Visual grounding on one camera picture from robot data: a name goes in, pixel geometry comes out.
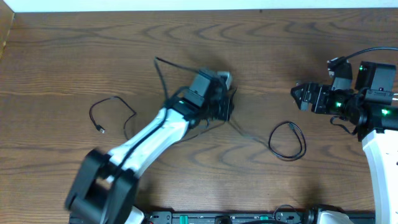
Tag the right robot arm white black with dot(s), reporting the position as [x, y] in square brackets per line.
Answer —
[368, 106]

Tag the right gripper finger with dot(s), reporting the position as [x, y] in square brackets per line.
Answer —
[301, 92]
[302, 104]

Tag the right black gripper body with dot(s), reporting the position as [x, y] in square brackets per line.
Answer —
[311, 97]

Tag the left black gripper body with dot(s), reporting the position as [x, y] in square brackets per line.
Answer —
[225, 106]

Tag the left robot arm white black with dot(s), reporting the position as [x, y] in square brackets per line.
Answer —
[106, 184]

